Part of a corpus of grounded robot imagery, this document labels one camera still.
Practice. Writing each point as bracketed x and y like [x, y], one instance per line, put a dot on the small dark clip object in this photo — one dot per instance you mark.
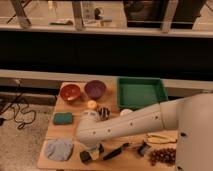
[143, 148]

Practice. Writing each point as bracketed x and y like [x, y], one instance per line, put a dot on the black striped small object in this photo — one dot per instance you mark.
[104, 113]

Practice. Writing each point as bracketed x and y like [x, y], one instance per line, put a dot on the green plastic tray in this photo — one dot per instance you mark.
[139, 92]

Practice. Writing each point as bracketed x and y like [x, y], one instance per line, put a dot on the purple bowl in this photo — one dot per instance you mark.
[95, 89]

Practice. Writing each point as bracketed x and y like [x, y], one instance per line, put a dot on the grey cloth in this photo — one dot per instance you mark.
[58, 149]

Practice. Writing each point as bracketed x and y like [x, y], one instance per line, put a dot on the yellow round fruit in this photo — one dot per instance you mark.
[91, 104]

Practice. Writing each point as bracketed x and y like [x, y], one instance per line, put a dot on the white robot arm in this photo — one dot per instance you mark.
[192, 117]

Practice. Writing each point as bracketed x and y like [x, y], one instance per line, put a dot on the white round object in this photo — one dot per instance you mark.
[125, 111]

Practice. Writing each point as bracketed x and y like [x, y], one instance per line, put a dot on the red bowl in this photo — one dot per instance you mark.
[70, 92]

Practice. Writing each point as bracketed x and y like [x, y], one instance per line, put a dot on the black handled brush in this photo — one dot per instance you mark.
[116, 152]

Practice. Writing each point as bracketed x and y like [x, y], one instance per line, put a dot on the teal sponge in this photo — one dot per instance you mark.
[62, 118]

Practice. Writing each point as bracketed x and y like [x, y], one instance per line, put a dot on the banana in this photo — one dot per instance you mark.
[159, 138]

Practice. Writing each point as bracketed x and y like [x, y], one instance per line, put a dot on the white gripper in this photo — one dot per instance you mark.
[95, 153]

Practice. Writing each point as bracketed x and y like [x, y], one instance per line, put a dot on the bunch of dark grapes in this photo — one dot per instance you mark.
[165, 155]

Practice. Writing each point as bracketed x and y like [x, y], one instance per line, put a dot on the black eraser block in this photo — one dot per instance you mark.
[85, 157]

